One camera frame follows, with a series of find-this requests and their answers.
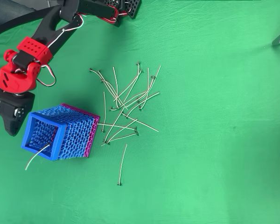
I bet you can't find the blue purple lattice basket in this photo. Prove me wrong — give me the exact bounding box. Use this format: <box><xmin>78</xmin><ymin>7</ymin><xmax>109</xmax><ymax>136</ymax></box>
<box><xmin>20</xmin><ymin>103</ymin><xmax>101</xmax><ymax>162</ymax></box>

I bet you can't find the person's dark jeans leg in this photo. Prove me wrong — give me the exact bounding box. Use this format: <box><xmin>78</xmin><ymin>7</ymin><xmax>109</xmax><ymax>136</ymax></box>
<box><xmin>0</xmin><ymin>0</ymin><xmax>35</xmax><ymax>26</ymax></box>

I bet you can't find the green cloth with black rim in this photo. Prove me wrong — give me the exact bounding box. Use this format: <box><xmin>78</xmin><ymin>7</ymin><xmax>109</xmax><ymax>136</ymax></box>
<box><xmin>0</xmin><ymin>0</ymin><xmax>280</xmax><ymax>224</ymax></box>

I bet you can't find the white red servo cable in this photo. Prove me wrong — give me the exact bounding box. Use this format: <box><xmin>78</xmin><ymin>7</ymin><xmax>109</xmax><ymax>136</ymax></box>
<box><xmin>46</xmin><ymin>14</ymin><xmax>84</xmax><ymax>49</ymax></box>
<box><xmin>36</xmin><ymin>64</ymin><xmax>57</xmax><ymax>88</ymax></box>

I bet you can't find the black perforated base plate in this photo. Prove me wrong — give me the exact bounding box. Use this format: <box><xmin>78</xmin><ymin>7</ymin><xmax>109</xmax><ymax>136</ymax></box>
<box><xmin>125</xmin><ymin>0</ymin><xmax>142</xmax><ymax>20</ymax></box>

